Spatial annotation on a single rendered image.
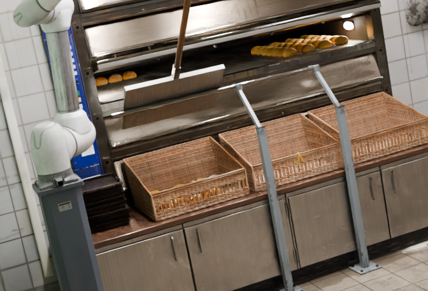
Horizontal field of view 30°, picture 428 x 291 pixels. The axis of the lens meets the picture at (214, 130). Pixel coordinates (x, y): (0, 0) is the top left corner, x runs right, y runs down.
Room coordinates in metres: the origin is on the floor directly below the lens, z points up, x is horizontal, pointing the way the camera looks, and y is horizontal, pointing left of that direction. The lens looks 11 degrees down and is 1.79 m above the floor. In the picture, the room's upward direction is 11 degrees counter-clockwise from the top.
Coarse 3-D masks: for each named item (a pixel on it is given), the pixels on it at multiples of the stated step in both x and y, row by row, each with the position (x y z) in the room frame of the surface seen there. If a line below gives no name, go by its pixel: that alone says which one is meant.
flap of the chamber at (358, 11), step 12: (348, 12) 4.82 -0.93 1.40; (360, 12) 4.93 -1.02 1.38; (288, 24) 4.69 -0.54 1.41; (300, 24) 4.72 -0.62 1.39; (312, 24) 4.93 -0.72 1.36; (228, 36) 4.58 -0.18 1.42; (240, 36) 4.60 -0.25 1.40; (252, 36) 4.71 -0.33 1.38; (192, 48) 4.50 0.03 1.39; (204, 48) 4.72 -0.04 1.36; (120, 60) 4.37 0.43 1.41; (132, 60) 4.39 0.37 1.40; (144, 60) 4.50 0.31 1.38; (96, 72) 4.47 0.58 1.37
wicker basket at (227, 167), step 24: (192, 144) 4.59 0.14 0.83; (216, 144) 4.54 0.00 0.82; (144, 168) 4.47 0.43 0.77; (168, 168) 4.51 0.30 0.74; (192, 168) 4.54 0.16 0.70; (216, 168) 4.58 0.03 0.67; (240, 168) 4.25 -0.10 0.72; (144, 192) 4.13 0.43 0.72; (168, 192) 4.05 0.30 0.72; (192, 192) 4.10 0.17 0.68; (216, 192) 4.14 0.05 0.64; (240, 192) 4.18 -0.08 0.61; (168, 216) 4.04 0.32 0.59
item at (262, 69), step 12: (336, 48) 4.98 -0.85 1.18; (348, 48) 4.97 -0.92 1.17; (360, 48) 5.00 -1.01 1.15; (288, 60) 4.84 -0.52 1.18; (300, 60) 4.87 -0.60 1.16; (312, 60) 4.89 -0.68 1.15; (240, 72) 4.74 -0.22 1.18; (252, 72) 4.77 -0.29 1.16; (264, 72) 4.79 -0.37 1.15; (108, 108) 4.48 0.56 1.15
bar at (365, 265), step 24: (288, 72) 4.43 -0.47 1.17; (192, 96) 4.25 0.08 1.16; (240, 96) 4.31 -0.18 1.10; (264, 144) 4.12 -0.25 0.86; (264, 168) 4.13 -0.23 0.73; (360, 216) 4.27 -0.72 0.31; (360, 240) 4.27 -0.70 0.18; (288, 264) 4.12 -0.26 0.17; (360, 264) 4.29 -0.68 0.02; (288, 288) 4.11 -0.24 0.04
